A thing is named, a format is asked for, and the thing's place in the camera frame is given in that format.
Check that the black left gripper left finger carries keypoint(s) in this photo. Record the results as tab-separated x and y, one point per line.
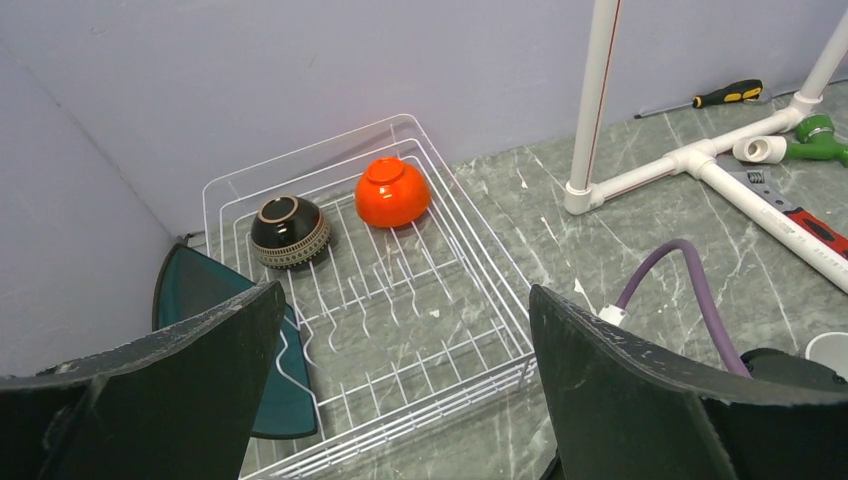
179	403

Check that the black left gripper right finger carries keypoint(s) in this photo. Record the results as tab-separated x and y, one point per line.
623	407

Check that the teal square plate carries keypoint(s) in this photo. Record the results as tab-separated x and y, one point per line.
190	283

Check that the brown patterned bowl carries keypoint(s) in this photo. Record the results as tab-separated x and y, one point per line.
288	231

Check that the grey blue-handled mug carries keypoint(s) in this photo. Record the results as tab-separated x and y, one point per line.
829	349

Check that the orange plastic bowl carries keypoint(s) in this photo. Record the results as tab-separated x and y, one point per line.
391	193

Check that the green plastic faucet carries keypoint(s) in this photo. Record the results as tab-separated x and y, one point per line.
816	140

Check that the black yellow screwdriver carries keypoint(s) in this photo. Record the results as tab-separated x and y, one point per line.
739	91

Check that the white PVC pipe frame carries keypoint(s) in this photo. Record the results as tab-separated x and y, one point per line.
699	158

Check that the white wire dish rack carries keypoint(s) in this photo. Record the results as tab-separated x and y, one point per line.
400	328

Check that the red-handled adjustable wrench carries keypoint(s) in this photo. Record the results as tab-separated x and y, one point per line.
759	180

